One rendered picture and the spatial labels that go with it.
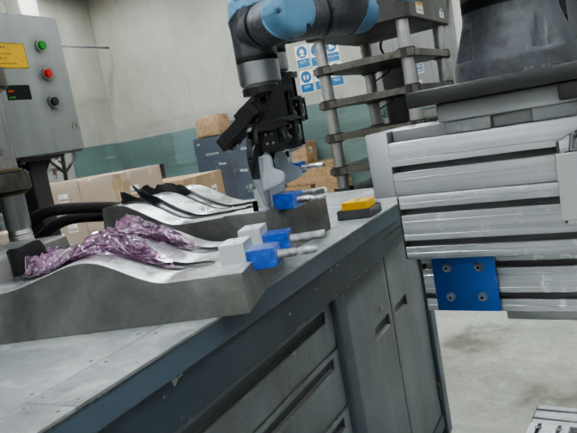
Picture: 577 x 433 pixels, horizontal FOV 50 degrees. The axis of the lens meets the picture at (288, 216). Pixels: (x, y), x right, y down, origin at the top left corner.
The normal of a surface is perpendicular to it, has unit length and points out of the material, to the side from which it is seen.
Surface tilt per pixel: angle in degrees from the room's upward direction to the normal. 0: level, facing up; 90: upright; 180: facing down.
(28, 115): 90
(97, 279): 90
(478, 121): 90
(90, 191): 97
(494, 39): 73
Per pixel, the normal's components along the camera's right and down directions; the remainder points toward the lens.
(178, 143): -0.48, 0.21
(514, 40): -0.34, -0.11
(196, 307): -0.16, 0.17
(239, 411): 0.88, -0.09
